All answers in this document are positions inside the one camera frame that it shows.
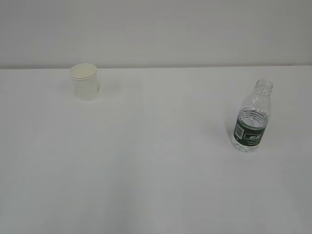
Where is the clear water bottle green label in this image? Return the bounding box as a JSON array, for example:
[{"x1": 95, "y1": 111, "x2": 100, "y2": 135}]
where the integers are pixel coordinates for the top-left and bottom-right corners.
[{"x1": 231, "y1": 79, "x2": 273, "y2": 152}]

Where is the white paper cup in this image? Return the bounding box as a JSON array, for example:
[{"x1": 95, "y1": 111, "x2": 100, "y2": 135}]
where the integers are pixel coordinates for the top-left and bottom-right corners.
[{"x1": 70, "y1": 63, "x2": 99, "y2": 100}]

